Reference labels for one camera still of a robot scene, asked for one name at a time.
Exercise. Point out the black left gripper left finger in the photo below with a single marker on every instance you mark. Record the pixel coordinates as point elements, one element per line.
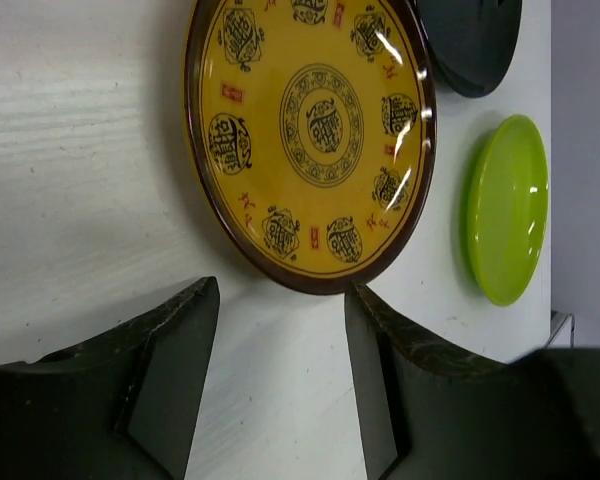
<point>121,405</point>

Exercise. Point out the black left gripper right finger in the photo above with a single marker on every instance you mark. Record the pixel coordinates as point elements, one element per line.
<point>430,409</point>

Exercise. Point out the lime green plate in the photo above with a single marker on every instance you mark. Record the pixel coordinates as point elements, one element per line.
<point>506,209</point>

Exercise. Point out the yellow patterned plate right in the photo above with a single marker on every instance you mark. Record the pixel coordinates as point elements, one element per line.
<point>312,129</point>

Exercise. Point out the black plate right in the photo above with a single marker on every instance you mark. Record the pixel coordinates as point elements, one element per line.
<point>471,42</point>

